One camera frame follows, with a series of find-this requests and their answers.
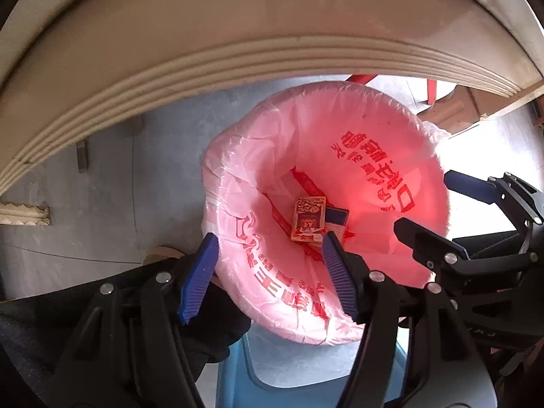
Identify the cream scalloped trim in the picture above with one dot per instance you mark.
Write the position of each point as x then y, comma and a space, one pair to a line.
23, 213

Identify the cream round table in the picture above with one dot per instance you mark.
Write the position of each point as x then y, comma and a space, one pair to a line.
212, 29

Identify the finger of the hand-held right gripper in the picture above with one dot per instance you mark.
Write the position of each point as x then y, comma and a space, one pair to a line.
467, 185
425, 242

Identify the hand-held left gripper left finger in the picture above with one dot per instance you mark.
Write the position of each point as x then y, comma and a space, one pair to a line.
199, 280

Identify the tan object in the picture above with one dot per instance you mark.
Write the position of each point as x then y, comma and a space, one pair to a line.
163, 253

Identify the red patterned small box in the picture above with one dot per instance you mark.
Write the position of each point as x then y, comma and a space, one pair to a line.
308, 219

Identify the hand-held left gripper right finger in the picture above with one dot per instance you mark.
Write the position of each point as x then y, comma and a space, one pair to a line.
338, 274

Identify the blue plastic stool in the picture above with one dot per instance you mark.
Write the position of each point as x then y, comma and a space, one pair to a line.
238, 374

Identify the red metal frame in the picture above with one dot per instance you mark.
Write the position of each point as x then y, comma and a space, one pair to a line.
432, 91

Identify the small grey block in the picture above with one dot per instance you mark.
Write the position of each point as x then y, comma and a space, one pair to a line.
81, 156

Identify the blue small box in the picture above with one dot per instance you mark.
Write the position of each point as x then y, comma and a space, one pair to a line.
336, 220

